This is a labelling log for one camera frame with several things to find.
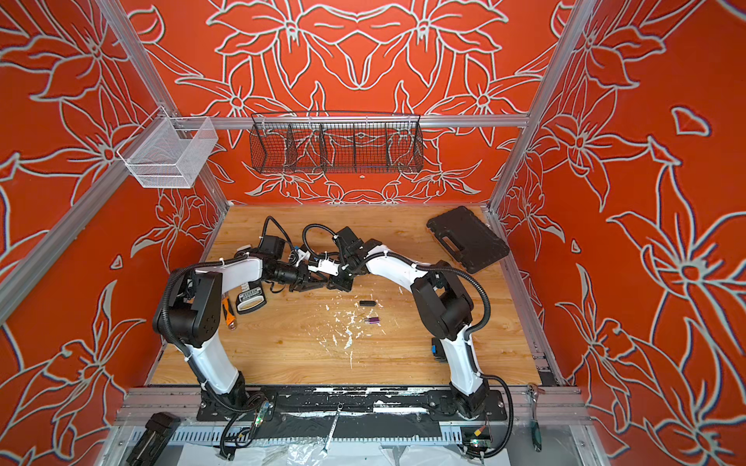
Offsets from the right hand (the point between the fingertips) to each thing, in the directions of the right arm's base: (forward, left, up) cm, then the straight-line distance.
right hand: (330, 275), depth 90 cm
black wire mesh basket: (+42, +6, +22) cm, 48 cm away
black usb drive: (-5, -12, -8) cm, 15 cm away
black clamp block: (-43, +38, -5) cm, 57 cm away
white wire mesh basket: (+30, +53, +26) cm, 66 cm away
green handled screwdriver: (-38, -54, -8) cm, 67 cm away
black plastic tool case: (+18, -48, -3) cm, 51 cm away
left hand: (-2, +2, 0) cm, 3 cm away
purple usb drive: (-12, -14, -7) cm, 19 cm away
